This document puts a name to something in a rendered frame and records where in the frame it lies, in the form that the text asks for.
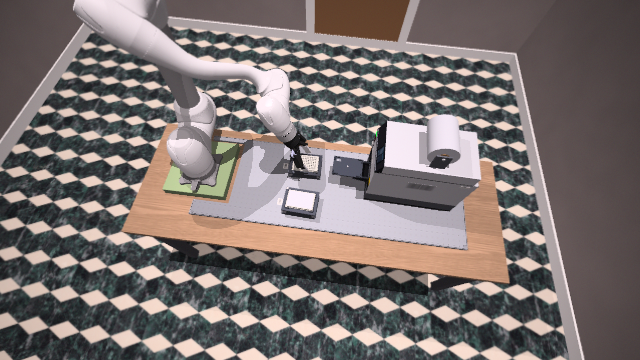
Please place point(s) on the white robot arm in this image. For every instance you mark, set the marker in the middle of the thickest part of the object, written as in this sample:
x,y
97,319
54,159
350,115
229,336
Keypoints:
x,y
127,25

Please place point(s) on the white cylinder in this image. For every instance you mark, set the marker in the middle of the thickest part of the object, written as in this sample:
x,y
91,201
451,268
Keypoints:
x,y
443,137

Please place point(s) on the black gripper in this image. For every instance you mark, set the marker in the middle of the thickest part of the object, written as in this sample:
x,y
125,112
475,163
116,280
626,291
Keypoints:
x,y
294,147

